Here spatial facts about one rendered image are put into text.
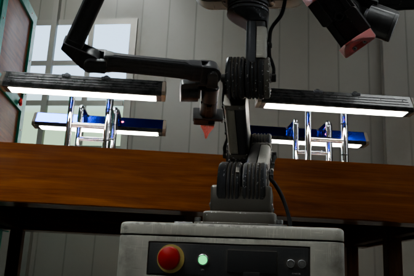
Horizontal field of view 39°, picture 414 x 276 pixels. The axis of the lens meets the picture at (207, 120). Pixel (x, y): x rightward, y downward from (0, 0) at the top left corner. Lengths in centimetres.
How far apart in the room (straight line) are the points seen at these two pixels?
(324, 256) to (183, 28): 334
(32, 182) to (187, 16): 266
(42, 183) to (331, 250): 105
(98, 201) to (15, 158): 29
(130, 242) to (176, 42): 320
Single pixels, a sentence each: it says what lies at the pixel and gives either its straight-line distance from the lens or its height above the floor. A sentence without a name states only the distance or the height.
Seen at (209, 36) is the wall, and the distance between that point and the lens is 424.
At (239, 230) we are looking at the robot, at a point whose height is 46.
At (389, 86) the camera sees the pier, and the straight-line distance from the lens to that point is 399.
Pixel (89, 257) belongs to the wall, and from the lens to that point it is 406.
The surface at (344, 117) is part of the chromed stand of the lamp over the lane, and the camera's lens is 250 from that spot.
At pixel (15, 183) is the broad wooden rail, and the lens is 191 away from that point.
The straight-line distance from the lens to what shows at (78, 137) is 265.
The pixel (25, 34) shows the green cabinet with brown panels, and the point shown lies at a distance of 336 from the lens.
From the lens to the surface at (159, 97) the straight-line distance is 224.
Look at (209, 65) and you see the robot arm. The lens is 189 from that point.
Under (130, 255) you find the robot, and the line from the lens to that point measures 114.
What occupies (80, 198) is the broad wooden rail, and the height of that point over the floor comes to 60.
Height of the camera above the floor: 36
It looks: 16 degrees up
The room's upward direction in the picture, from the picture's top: 3 degrees clockwise
